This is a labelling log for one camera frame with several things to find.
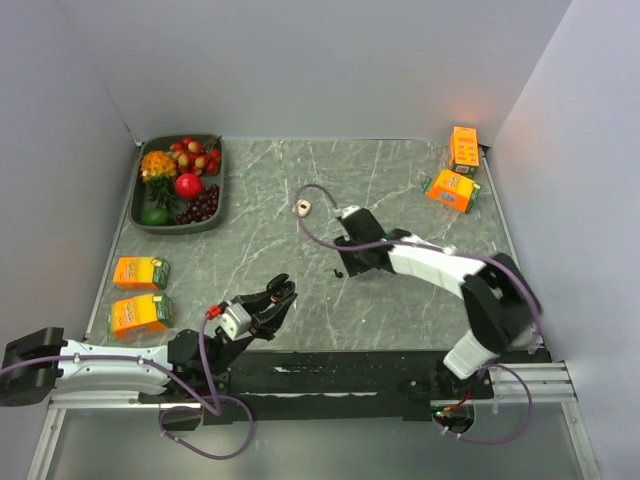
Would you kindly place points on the grey fruit tray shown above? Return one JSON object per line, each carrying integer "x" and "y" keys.
{"x": 139, "y": 201}

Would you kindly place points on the green avocado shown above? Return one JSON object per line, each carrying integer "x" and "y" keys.
{"x": 157, "y": 217}

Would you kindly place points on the orange juice box left upper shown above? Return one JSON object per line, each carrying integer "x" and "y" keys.
{"x": 141, "y": 273}

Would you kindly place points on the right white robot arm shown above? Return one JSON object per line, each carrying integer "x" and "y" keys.
{"x": 501, "y": 308}

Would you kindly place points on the orange juice box far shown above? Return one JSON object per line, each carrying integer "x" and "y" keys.
{"x": 464, "y": 156}

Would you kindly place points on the dark grape bunch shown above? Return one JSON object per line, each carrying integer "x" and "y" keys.
{"x": 202, "y": 208}

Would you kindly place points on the beige earbud charging case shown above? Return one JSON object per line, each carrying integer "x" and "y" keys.
{"x": 301, "y": 208}

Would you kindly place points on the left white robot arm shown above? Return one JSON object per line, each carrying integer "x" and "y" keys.
{"x": 45, "y": 363}

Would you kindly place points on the orange pineapple toy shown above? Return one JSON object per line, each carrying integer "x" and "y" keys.
{"x": 158, "y": 172}

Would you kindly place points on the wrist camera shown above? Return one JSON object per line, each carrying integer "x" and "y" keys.
{"x": 232, "y": 318}
{"x": 340, "y": 213}

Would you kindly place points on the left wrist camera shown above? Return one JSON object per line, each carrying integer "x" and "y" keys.
{"x": 232, "y": 318}

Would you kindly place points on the black earbud charging case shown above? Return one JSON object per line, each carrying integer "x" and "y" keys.
{"x": 280, "y": 288}

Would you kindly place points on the orange juice box tilted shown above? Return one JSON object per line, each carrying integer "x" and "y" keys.
{"x": 453, "y": 190}

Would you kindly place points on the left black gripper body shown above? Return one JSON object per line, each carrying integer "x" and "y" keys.
{"x": 254, "y": 333}

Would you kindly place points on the orange juice box left lower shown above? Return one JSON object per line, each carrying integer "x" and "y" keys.
{"x": 143, "y": 314}

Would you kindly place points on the red apple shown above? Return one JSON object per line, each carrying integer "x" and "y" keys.
{"x": 188, "y": 186}

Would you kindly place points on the red lychee bunch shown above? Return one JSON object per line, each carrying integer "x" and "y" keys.
{"x": 197, "y": 157}

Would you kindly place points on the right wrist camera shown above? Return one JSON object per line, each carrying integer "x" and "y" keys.
{"x": 340, "y": 213}

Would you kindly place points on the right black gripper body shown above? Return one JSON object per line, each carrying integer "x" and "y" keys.
{"x": 355, "y": 261}

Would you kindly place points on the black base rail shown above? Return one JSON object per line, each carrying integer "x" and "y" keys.
{"x": 289, "y": 385}

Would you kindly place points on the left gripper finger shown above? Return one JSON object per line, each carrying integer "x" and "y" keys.
{"x": 256, "y": 301}
{"x": 268, "y": 322}

